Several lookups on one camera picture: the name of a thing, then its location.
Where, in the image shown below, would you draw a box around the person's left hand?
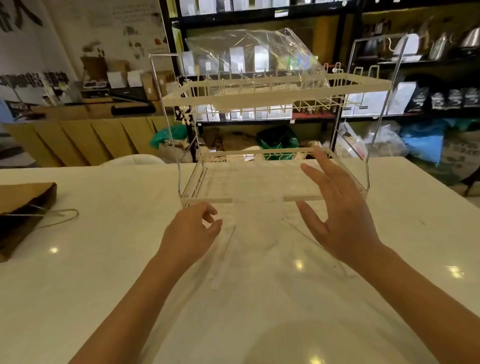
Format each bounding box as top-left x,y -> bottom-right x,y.
157,202 -> 224,269

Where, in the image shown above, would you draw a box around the person's right hand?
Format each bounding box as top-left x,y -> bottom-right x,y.
296,147 -> 387,268

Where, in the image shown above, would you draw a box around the person's right forearm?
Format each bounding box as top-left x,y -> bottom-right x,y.
352,244 -> 480,364

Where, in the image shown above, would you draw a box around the person's left forearm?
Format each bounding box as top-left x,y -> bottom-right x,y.
69,247 -> 189,364

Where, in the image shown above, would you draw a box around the clear plastic drip tray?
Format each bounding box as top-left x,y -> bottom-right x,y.
180,200 -> 351,291

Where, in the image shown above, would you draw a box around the dark green plastic bag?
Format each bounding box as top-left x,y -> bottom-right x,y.
256,125 -> 300,161

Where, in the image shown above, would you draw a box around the crumpled clear plastic bags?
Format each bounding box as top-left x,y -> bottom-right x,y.
335,121 -> 409,159

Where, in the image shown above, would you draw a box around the cream two-tier dish rack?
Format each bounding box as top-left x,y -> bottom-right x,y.
149,33 -> 410,208

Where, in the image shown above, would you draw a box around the blue plastic bag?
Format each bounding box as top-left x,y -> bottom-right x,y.
398,119 -> 446,166

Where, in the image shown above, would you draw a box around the white boxes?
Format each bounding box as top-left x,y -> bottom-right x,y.
342,81 -> 418,117

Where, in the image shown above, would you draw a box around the teal plastic bag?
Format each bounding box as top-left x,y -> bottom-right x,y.
149,124 -> 189,149

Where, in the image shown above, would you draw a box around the white chair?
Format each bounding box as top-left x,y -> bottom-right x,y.
99,154 -> 166,167

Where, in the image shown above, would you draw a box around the burlap sack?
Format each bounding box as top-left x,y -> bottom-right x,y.
438,128 -> 480,186

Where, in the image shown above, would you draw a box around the clear plastic bag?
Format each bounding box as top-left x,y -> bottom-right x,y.
185,28 -> 331,91

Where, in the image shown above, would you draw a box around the white kettle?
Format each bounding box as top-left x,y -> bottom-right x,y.
391,33 -> 423,63

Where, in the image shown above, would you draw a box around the black shelf unit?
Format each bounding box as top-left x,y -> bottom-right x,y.
159,0 -> 480,163

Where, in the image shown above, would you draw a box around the cardboard box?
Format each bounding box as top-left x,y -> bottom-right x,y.
140,70 -> 178,101

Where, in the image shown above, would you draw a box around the wooden counter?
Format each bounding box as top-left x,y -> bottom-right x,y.
0,100 -> 178,168

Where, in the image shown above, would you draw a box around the steel kettle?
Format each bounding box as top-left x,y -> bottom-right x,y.
428,31 -> 454,61
459,25 -> 480,54

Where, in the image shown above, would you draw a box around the brown paper bag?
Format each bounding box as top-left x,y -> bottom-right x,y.
0,182 -> 80,263

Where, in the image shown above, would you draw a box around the map wall poster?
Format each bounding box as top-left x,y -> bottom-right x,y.
79,0 -> 170,66

